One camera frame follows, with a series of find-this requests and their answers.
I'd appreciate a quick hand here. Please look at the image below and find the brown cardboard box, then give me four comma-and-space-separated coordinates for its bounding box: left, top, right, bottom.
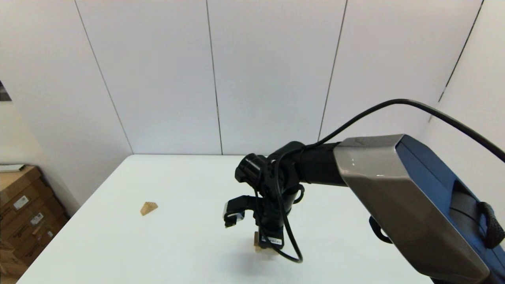
0, 192, 60, 242
0, 241, 29, 284
0, 166, 50, 220
0, 209, 71, 269

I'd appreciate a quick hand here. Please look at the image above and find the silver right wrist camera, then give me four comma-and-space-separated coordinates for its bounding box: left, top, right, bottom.
223, 195, 257, 229

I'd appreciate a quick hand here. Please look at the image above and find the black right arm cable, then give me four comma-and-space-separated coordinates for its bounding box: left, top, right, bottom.
254, 99, 505, 264

